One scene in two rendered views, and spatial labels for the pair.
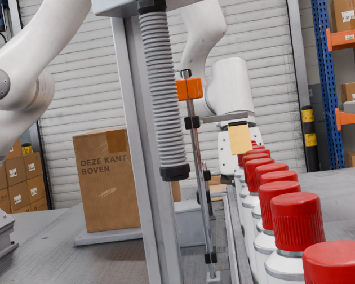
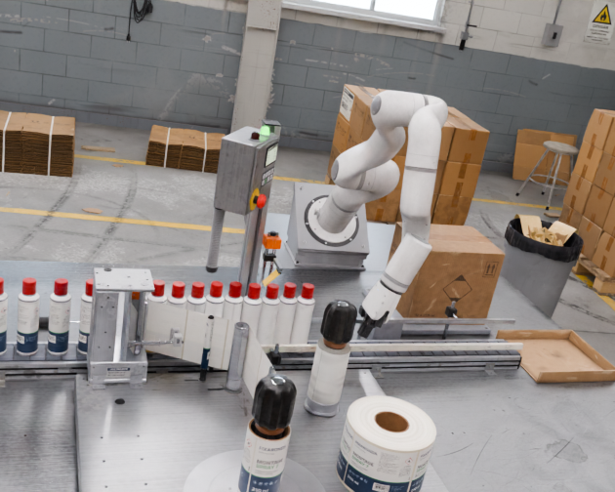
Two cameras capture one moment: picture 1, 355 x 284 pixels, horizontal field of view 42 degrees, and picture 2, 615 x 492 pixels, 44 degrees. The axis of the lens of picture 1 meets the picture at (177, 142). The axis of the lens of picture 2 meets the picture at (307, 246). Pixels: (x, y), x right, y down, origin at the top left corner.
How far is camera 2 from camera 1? 202 cm
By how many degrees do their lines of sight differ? 64
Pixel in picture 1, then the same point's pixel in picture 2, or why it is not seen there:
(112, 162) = not seen: hidden behind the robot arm
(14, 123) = (359, 193)
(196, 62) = (410, 225)
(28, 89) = (347, 182)
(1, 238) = (349, 259)
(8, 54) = (347, 155)
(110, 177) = not seen: hidden behind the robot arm
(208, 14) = (404, 198)
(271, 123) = not seen: outside the picture
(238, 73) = (404, 250)
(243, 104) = (391, 271)
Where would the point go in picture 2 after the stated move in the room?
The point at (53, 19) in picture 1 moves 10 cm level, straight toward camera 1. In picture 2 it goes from (369, 146) to (345, 146)
